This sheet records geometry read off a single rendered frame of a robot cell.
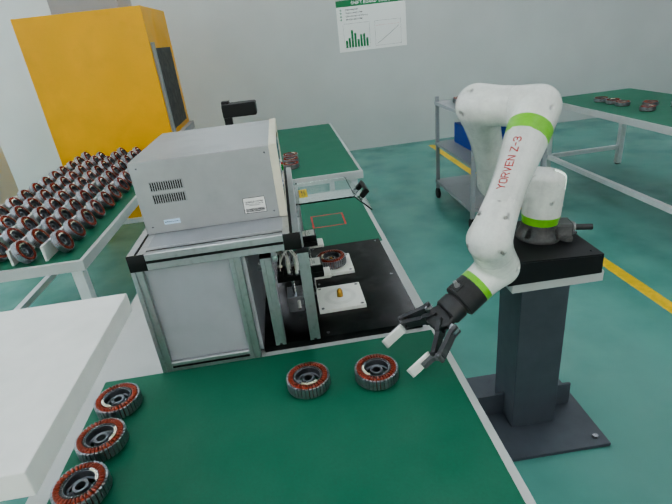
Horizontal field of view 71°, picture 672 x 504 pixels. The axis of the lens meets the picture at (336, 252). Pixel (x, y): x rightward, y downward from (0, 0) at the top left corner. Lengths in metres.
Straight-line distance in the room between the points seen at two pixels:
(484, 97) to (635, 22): 6.95
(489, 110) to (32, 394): 1.21
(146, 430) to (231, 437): 0.22
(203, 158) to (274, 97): 5.42
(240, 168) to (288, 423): 0.66
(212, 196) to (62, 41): 3.94
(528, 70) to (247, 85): 3.89
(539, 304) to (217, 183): 1.20
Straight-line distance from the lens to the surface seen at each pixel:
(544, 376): 2.08
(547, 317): 1.92
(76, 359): 0.75
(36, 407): 0.69
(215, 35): 6.70
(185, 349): 1.42
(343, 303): 1.52
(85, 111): 5.17
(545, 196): 1.72
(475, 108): 1.42
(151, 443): 1.26
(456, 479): 1.06
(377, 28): 6.80
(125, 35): 4.99
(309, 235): 1.69
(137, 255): 1.28
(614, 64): 8.22
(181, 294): 1.32
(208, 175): 1.32
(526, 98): 1.39
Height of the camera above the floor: 1.57
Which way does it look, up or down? 25 degrees down
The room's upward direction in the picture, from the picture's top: 7 degrees counter-clockwise
